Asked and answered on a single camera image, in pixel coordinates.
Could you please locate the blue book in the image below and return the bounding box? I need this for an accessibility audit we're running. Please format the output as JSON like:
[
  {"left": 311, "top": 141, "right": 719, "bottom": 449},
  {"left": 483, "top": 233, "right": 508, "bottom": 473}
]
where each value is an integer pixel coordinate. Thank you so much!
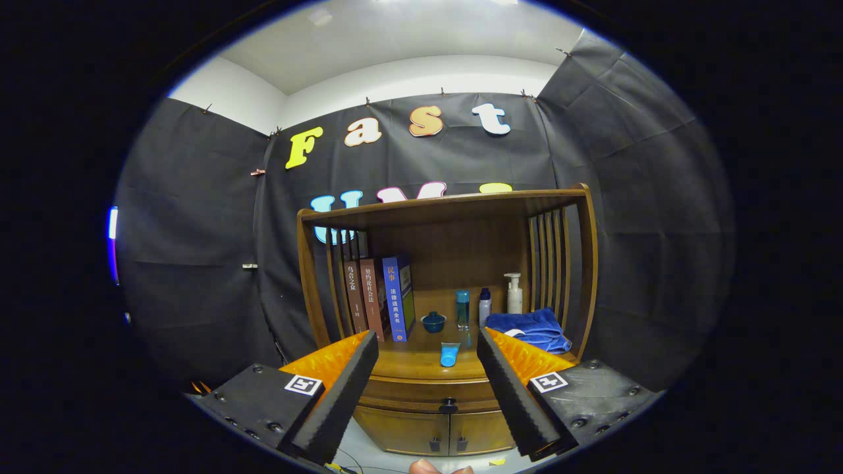
[{"left": 383, "top": 255, "right": 416, "bottom": 343}]

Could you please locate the reddish brown book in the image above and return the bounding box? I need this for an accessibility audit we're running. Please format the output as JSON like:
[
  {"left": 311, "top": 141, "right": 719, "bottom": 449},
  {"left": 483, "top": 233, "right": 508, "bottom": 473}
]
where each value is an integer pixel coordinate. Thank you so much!
[{"left": 360, "top": 258, "right": 392, "bottom": 342}]

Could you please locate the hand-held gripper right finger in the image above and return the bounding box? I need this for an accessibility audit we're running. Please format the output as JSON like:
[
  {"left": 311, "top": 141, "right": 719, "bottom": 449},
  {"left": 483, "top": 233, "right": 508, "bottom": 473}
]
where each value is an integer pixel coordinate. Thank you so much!
[{"left": 476, "top": 327, "right": 663, "bottom": 461}]

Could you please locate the wooden cabinet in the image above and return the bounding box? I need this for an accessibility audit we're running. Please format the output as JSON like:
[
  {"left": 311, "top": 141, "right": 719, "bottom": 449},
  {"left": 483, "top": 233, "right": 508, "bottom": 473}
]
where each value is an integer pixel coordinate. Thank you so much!
[{"left": 296, "top": 183, "right": 599, "bottom": 457}]

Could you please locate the black backdrop cloth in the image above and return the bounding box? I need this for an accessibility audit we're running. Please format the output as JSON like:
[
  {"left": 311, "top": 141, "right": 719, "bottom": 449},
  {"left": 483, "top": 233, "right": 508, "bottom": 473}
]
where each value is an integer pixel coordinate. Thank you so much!
[{"left": 113, "top": 30, "right": 735, "bottom": 396}]

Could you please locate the white pump bottle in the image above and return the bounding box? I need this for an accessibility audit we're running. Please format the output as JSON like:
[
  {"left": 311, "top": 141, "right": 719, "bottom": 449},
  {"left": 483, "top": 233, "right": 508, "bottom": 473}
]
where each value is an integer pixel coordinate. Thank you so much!
[{"left": 504, "top": 273, "right": 524, "bottom": 315}]

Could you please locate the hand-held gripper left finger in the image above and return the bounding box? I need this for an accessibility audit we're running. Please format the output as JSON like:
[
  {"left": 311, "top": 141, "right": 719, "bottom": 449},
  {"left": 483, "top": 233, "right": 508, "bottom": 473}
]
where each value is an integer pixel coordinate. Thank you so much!
[{"left": 186, "top": 330, "right": 380, "bottom": 467}]

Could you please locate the wooden drawer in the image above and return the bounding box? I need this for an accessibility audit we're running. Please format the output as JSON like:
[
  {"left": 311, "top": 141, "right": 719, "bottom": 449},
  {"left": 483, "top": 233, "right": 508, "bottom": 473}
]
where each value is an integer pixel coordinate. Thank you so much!
[{"left": 359, "top": 377, "right": 501, "bottom": 414}]

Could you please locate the wooden cabinet door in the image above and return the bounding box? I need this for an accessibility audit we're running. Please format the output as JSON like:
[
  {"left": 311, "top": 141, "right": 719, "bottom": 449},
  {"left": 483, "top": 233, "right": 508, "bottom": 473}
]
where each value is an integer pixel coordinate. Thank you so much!
[
  {"left": 450, "top": 408, "right": 516, "bottom": 456},
  {"left": 352, "top": 405, "right": 452, "bottom": 456}
]

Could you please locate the folded blue towel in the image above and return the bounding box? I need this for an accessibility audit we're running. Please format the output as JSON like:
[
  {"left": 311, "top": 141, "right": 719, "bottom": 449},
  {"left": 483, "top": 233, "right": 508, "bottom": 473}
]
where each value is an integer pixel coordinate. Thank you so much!
[{"left": 485, "top": 307, "right": 573, "bottom": 355}]

